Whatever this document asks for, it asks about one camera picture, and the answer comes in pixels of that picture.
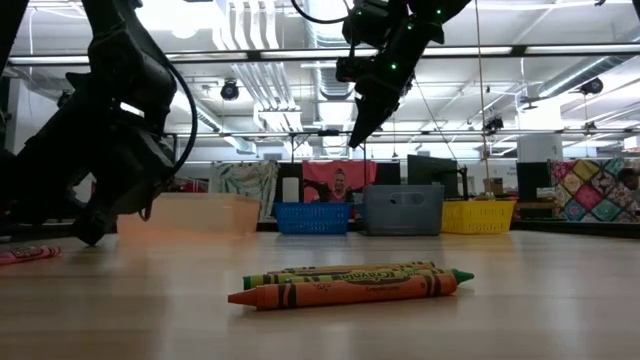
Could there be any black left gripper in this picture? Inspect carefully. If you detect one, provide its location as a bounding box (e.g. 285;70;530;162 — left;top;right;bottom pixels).
69;89;177;247

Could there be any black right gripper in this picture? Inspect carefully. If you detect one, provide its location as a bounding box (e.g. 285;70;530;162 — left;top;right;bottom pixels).
342;0;446;150

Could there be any brown crayon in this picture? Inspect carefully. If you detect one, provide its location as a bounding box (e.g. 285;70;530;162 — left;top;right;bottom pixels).
299;260;437;274

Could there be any orange crayon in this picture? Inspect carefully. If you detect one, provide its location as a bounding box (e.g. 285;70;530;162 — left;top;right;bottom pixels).
267;263;351;276
227;273;462;312

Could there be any white computer case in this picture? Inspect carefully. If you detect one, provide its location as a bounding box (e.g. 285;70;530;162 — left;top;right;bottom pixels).
74;172;95;204

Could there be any black monitor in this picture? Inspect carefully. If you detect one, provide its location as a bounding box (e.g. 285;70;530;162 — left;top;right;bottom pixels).
406;154;459;187
375;161;402;187
515;161;552;203

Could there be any red cloth backdrop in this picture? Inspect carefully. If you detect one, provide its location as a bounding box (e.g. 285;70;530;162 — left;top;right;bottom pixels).
301;159;378;204

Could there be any orange translucent plastic bin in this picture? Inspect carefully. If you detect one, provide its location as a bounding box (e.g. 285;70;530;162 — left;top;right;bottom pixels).
115;192;261;240

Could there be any grey plastic bin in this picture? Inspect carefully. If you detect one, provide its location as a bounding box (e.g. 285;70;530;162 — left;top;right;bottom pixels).
360;184;446;237

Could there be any black upright panel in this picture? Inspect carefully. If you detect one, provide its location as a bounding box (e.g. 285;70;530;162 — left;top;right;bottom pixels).
272;162;304;204

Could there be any blue plastic basket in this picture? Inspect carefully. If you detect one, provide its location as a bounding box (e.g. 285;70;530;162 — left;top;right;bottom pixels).
273;201;353;235

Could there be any floral patterned cloth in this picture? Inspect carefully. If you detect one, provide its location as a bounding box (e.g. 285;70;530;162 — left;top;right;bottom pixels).
208;160;280;222

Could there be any yellow plastic basket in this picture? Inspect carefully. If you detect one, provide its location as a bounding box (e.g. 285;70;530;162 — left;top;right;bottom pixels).
440;200;517;236

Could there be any black horizontal rig bar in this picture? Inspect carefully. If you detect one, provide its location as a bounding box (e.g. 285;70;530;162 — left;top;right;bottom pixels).
0;44;640;68

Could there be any white column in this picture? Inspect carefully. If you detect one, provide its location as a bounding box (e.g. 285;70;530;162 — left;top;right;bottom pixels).
516;107;565;164

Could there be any green crayon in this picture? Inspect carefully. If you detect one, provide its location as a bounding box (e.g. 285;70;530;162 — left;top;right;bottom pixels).
242;268;475;293

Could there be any colourful patchwork quilt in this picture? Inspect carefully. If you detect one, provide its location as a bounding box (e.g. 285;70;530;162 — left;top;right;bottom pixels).
548;158;640;224

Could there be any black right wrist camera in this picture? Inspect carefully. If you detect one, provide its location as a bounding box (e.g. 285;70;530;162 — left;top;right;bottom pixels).
335;55;374;84

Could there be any round silver ventilation duct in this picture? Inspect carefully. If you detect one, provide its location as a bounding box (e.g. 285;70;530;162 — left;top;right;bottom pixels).
303;0;375;101

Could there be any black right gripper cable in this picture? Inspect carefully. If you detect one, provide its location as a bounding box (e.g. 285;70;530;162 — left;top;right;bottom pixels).
289;0;351;25

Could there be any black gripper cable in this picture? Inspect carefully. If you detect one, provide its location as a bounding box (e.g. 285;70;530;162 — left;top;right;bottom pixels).
164;59;200;175
289;0;351;25

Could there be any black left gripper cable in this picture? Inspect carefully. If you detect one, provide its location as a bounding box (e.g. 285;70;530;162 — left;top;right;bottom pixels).
164;59;200;175

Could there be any slanted silver ventilation duct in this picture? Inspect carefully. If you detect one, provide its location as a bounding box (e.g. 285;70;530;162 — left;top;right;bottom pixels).
537;54;640;99

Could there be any black aluminium table frame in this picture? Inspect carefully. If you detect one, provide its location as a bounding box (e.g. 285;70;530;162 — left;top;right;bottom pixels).
0;218;640;240

